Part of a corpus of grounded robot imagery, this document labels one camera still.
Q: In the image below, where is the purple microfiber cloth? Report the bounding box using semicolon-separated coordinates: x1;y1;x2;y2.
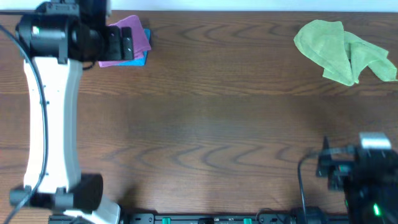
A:
111;15;151;60

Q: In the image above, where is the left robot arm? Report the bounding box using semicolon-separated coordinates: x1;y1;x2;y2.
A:
9;0;133;224

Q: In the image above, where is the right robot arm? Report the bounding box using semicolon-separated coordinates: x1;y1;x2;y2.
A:
288;133;397;223

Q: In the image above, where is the folded purple cloth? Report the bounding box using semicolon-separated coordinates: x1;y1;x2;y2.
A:
98;52;146;68

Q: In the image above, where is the folded blue cloth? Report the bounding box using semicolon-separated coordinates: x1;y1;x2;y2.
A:
118;29;151;67

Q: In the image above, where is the green microfiber cloth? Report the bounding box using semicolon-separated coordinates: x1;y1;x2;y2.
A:
294;20;397;86

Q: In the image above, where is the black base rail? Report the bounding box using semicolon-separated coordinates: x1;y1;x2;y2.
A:
47;212;349;224

